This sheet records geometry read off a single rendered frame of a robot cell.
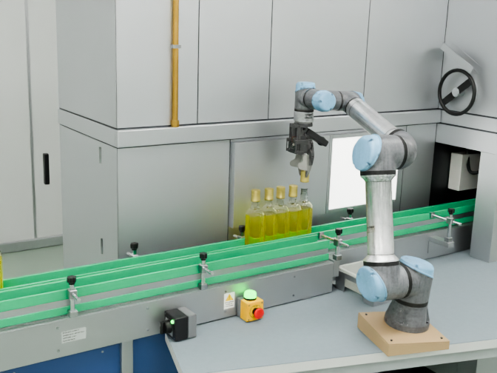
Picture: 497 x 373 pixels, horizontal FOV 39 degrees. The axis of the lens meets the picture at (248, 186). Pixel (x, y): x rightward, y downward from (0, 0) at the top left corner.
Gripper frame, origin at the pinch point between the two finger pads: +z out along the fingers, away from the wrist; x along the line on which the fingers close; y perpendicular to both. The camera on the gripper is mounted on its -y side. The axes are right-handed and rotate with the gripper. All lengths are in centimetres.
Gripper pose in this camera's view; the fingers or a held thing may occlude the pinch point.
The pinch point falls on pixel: (305, 172)
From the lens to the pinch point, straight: 275.8
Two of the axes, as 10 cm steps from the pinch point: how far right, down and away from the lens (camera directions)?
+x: 4.7, 2.2, -8.6
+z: -0.4, 9.7, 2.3
